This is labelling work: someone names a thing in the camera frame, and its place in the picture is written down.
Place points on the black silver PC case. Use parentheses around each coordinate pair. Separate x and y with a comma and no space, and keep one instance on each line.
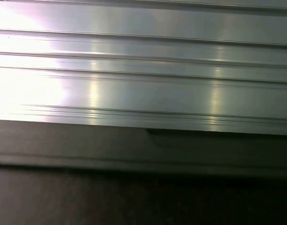
(143,199)

